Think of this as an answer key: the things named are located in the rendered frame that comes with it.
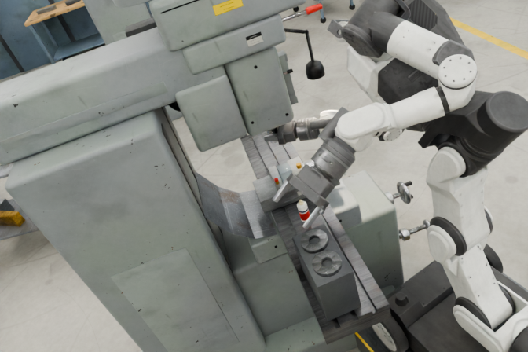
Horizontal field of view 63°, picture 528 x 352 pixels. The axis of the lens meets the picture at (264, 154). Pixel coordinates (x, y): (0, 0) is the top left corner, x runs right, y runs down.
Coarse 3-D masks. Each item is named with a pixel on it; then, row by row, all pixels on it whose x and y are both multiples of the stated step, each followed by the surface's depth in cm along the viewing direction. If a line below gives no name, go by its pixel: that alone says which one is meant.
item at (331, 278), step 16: (304, 240) 139; (320, 240) 137; (304, 256) 136; (320, 256) 132; (336, 256) 131; (304, 272) 150; (320, 272) 128; (336, 272) 127; (352, 272) 127; (320, 288) 126; (336, 288) 129; (352, 288) 131; (320, 304) 139; (336, 304) 133; (352, 304) 135
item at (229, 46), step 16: (272, 16) 136; (240, 32) 135; (256, 32) 136; (272, 32) 138; (192, 48) 134; (208, 48) 135; (224, 48) 137; (240, 48) 138; (256, 48) 139; (192, 64) 137; (208, 64) 138
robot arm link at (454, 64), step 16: (400, 32) 103; (416, 32) 102; (432, 32) 102; (400, 48) 104; (416, 48) 101; (432, 48) 99; (448, 48) 97; (464, 48) 95; (416, 64) 103; (432, 64) 100; (448, 64) 95; (464, 64) 93; (448, 80) 94; (464, 80) 92
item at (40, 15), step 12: (72, 0) 652; (36, 12) 656; (48, 12) 655; (60, 12) 639; (24, 24) 635; (36, 36) 650; (96, 36) 719; (60, 48) 720; (72, 48) 701; (84, 48) 684
